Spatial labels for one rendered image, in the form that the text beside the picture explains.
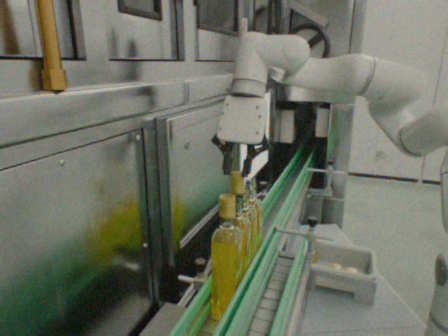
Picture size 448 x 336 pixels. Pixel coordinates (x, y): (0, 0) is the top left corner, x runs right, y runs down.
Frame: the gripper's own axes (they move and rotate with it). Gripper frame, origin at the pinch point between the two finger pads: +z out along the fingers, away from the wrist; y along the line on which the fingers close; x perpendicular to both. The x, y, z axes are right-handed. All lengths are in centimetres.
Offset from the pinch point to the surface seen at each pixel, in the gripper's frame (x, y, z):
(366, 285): 37, 32, 29
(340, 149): 108, 17, -15
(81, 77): -31.2, -15.7, -10.1
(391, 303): 42, 39, 33
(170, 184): -6.1, -12.3, 5.7
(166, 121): -10.3, -12.9, -7.2
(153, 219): -6.6, -14.9, 13.7
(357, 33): 92, 18, -66
